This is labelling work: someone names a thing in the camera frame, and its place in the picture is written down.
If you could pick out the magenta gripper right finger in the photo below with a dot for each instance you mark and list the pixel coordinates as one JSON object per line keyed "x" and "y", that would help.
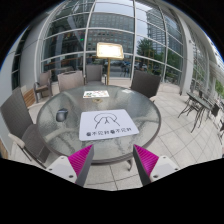
{"x": 152, "y": 167}

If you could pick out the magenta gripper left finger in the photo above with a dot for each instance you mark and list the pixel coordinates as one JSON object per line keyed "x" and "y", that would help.
{"x": 75, "y": 167}

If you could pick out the white printed mouse pad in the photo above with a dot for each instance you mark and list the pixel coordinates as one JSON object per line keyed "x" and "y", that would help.
{"x": 107, "y": 124}

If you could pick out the round glass table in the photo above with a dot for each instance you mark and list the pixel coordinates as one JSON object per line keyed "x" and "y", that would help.
{"x": 62, "y": 138}

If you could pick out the grey wicker chair left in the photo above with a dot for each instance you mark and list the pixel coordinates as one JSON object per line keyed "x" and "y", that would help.
{"x": 21, "y": 128}

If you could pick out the colourful menu card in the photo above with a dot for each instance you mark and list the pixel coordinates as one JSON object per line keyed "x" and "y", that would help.
{"x": 96, "y": 94}

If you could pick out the dark rectangular table right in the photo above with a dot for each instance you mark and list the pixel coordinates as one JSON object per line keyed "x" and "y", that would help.
{"x": 197, "y": 104}

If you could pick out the grey wicker chair back-right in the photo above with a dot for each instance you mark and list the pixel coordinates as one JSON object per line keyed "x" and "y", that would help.
{"x": 145, "y": 83}

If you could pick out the dark chair at right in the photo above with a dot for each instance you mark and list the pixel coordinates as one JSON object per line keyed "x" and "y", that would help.
{"x": 217, "y": 115}

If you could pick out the grey wicker chair back-left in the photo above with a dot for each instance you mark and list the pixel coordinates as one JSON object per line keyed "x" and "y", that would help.
{"x": 70, "y": 80}

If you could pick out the grey wicker chair far-left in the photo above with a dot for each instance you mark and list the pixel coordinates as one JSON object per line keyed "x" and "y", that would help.
{"x": 44, "y": 84}

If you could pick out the grey wicker chair back-centre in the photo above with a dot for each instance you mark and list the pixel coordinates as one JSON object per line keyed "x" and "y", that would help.
{"x": 94, "y": 75}

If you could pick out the gold menu sign stand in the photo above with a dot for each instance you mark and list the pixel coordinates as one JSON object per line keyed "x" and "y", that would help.
{"x": 109, "y": 51}

